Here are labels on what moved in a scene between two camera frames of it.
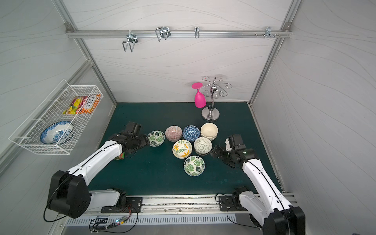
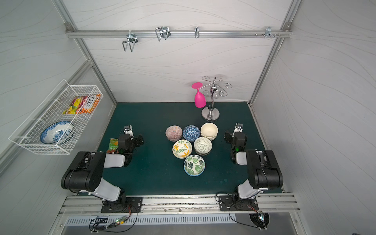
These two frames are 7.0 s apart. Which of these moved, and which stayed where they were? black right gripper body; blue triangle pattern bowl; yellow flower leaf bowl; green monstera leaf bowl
Moved: black right gripper body; green monstera leaf bowl
Stayed: yellow flower leaf bowl; blue triangle pattern bowl
